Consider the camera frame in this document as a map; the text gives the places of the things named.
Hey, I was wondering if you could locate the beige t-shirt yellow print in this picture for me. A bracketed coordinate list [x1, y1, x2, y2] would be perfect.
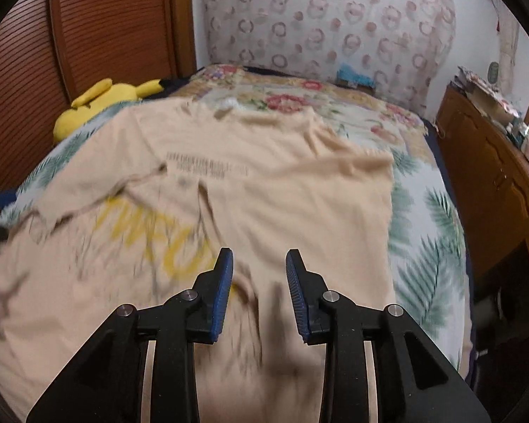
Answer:
[0, 97, 394, 422]

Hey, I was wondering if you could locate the palm leaf print blanket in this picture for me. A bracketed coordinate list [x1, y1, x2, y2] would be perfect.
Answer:
[0, 99, 472, 375]

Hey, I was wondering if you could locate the wooden sideboard cabinet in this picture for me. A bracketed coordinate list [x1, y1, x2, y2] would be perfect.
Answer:
[436, 85, 529, 280]

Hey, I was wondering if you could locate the floral bedspread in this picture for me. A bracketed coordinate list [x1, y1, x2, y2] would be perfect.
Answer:
[173, 64, 437, 166]

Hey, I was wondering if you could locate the cardboard box on sideboard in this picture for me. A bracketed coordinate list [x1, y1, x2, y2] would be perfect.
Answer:
[466, 86, 520, 127]

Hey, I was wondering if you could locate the yellow Pikachu plush toy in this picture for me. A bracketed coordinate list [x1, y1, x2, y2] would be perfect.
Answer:
[53, 78, 164, 143]

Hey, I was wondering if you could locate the blue tissue box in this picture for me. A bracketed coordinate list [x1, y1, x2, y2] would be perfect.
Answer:
[336, 63, 376, 89]

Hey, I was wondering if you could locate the small round desk fan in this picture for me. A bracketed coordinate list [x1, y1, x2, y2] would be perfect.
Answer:
[487, 61, 499, 85]

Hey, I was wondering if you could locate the wooden slatted headboard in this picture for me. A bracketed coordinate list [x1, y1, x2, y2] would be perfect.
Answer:
[0, 0, 196, 191]

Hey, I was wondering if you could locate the patterned lace curtain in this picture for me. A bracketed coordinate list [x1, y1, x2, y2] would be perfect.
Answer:
[202, 0, 456, 116]

